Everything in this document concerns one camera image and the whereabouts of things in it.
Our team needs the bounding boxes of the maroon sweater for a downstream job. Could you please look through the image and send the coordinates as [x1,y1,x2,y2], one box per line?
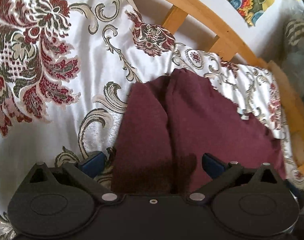
[111,69,286,194]

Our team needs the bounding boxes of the plastic bag of bedding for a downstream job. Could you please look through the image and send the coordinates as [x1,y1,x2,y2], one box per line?
[281,0,304,104]

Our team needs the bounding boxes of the wooden bed frame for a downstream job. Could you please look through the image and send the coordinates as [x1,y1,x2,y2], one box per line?
[162,0,304,175]

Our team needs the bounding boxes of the floral white bedspread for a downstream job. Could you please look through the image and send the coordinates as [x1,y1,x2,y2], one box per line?
[0,0,304,239]

